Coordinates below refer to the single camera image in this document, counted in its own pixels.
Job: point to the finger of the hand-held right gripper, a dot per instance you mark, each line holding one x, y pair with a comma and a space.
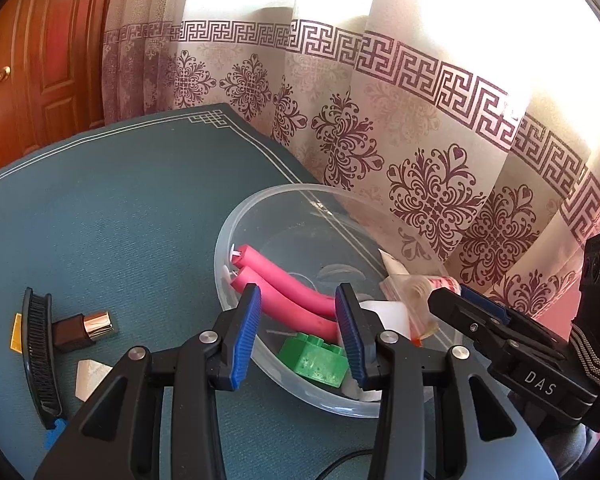
455, 310
485, 302

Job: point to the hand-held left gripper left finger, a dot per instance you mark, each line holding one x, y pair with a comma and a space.
240, 340

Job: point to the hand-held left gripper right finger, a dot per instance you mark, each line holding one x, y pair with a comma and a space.
350, 340

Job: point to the white roll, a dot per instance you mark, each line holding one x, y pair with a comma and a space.
420, 292

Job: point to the green toy block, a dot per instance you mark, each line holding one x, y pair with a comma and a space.
315, 360

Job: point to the white sponge grey stripe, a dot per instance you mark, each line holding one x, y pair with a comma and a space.
390, 317

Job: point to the orange toy block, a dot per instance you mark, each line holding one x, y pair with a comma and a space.
416, 342

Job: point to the pink foam tube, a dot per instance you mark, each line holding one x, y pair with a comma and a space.
290, 290

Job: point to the clear plastic bowl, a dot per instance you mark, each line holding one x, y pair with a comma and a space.
290, 220

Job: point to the brown bottle gold cap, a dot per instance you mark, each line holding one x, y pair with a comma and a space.
75, 332

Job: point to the black comb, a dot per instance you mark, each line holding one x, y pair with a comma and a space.
40, 360

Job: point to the blue toy block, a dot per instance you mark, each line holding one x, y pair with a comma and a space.
56, 432

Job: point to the yellow toy block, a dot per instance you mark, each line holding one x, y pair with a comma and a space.
16, 335

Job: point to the teal cloth-covered desktop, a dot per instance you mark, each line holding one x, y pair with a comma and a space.
105, 210

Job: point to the patterned curtain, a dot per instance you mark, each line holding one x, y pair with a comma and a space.
380, 110

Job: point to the wooden door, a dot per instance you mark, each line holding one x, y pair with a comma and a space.
45, 50

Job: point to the brass door knob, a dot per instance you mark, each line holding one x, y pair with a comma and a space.
1, 75

